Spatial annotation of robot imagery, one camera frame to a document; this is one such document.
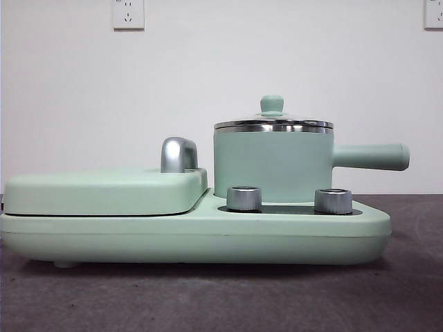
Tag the mint green cooker base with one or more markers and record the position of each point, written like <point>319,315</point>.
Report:
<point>138,238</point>

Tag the mint green griddle cover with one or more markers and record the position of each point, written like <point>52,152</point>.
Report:
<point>104,192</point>

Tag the glass lid with green knob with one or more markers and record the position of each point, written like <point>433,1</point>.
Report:
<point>271,103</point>

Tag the white wall socket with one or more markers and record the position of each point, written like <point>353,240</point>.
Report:
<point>434,14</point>
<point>128,15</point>

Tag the silver control knob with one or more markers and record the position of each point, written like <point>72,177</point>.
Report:
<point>333,201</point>
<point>244,198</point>

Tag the black control panel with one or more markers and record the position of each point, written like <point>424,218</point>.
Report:
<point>287,209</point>

